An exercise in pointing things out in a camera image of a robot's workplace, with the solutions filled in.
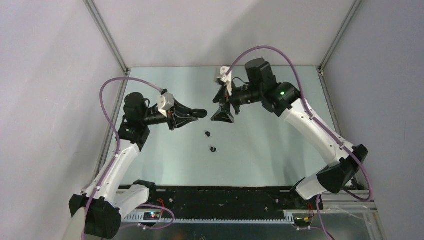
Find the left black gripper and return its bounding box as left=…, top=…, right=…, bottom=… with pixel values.
left=140, top=97, right=198, bottom=131

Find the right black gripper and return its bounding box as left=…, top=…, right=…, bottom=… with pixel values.
left=211, top=79, right=263, bottom=124

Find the black earbud charging case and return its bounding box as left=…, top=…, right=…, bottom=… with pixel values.
left=190, top=109, right=208, bottom=119

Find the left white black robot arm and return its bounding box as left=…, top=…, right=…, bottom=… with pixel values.
left=63, top=90, right=208, bottom=240

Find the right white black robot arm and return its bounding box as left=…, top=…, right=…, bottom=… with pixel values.
left=211, top=58, right=369, bottom=209

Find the left controller board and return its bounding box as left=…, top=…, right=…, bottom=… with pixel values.
left=143, top=212, right=161, bottom=221

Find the controller board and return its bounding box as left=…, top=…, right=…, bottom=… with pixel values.
left=294, top=217, right=314, bottom=229
left=143, top=212, right=161, bottom=221

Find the right controller board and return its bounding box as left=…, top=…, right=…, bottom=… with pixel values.
left=294, top=217, right=314, bottom=229

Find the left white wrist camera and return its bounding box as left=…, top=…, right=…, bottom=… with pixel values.
left=157, top=92, right=175, bottom=117

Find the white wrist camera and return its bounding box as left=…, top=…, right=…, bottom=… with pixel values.
left=157, top=92, right=175, bottom=117
left=216, top=66, right=233, bottom=96

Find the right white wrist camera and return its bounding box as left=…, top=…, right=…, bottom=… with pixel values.
left=216, top=66, right=233, bottom=96

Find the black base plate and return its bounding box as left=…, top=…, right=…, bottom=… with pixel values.
left=126, top=186, right=324, bottom=221

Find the grey slotted cable duct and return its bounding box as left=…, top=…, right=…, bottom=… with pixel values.
left=122, top=211, right=295, bottom=225

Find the left aluminium corner post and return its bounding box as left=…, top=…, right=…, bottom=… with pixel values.
left=83, top=0, right=129, bottom=75

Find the aluminium corner post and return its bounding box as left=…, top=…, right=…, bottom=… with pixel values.
left=318, top=0, right=364, bottom=74
left=83, top=0, right=129, bottom=75

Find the right aluminium corner post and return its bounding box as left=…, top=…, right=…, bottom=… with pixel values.
left=318, top=0, right=364, bottom=74

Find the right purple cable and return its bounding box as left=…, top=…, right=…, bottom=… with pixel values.
left=225, top=45, right=375, bottom=240

